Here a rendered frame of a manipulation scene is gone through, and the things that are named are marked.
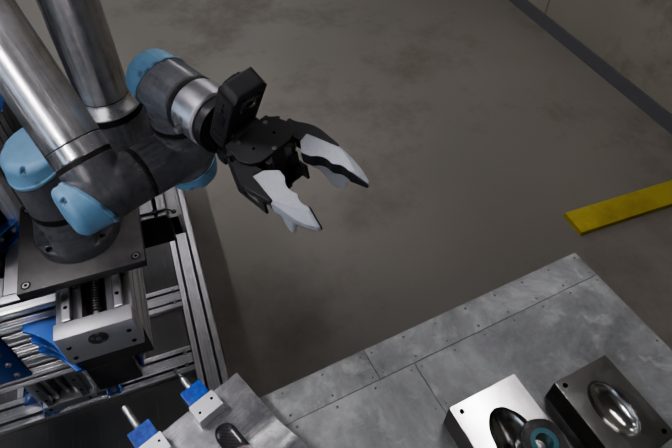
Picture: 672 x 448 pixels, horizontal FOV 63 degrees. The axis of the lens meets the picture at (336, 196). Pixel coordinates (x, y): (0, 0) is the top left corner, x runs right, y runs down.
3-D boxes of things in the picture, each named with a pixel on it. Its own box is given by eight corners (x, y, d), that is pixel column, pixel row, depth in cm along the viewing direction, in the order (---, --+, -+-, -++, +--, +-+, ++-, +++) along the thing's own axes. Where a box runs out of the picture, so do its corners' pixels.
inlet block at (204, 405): (166, 383, 106) (160, 371, 102) (188, 367, 109) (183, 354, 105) (205, 433, 100) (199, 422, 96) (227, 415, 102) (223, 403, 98)
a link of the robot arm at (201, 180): (137, 187, 80) (115, 129, 72) (199, 150, 85) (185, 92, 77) (167, 215, 76) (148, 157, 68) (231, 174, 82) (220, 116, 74)
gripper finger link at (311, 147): (381, 192, 61) (310, 167, 64) (380, 157, 56) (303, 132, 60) (369, 213, 59) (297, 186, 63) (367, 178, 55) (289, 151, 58)
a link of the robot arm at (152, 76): (179, 87, 78) (165, 33, 72) (226, 121, 73) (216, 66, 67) (130, 111, 74) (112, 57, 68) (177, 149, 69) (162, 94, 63)
